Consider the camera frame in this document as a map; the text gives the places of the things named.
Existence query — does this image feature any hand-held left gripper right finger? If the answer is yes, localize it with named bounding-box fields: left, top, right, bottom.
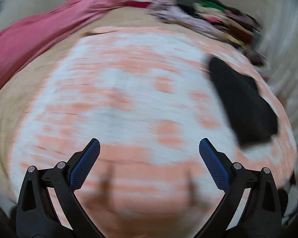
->
left=196, top=137, right=282, bottom=238

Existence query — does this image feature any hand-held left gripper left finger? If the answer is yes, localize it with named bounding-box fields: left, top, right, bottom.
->
left=16, top=138, right=102, bottom=238

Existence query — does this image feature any black sweater with orange cuffs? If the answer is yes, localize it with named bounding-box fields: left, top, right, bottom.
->
left=209, top=56, right=280, bottom=147

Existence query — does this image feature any pile of folded clothes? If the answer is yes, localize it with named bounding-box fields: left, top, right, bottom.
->
left=192, top=0, right=264, bottom=47

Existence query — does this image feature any orange plaid fleece blanket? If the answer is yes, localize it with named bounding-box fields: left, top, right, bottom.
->
left=9, top=27, right=298, bottom=238

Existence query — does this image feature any beige bed sheet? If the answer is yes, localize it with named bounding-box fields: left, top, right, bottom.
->
left=0, top=5, right=196, bottom=204

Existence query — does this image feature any pink quilt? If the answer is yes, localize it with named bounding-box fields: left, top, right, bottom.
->
left=0, top=0, right=127, bottom=100

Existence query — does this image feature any white satin curtain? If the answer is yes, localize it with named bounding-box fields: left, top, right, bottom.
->
left=251, top=0, right=298, bottom=134

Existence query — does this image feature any lilac garment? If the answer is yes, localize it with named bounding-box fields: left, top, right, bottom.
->
left=146, top=0, right=226, bottom=40

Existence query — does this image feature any red cloth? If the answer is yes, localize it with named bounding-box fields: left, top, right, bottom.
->
left=125, top=0, right=152, bottom=8

